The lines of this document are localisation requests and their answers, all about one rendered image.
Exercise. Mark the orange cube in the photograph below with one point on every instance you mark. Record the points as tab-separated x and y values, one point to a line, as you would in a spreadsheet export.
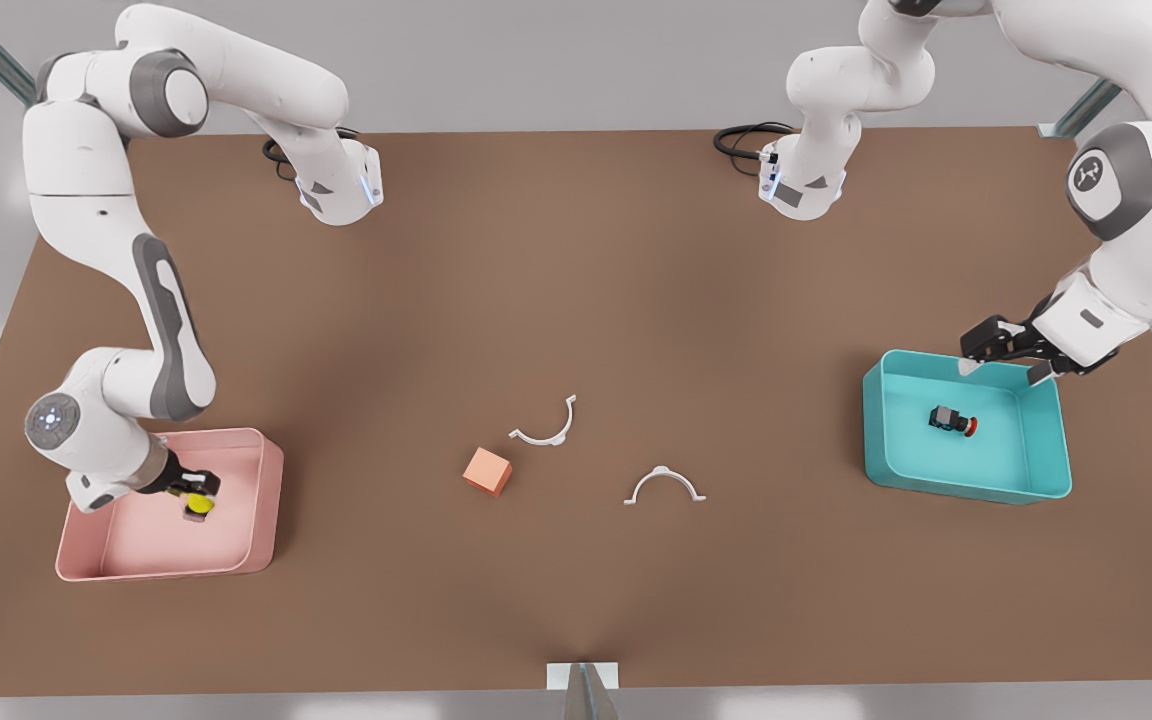
487	471

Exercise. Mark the white curved clip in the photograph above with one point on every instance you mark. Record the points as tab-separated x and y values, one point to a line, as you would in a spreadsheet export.
546	438
663	472

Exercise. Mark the blue storage box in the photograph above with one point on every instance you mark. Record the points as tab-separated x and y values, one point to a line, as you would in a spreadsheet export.
976	465

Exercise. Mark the red push button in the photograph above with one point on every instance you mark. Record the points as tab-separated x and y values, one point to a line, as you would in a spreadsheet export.
951	420

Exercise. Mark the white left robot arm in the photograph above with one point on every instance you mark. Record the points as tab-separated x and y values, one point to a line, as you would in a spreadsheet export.
1146	210

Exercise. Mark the pink storage box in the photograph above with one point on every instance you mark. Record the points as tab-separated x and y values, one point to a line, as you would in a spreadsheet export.
156	540

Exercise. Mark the yellow push button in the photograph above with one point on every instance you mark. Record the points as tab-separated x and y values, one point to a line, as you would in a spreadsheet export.
199	505

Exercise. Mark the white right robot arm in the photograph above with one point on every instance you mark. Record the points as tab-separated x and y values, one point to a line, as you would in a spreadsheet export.
86	180

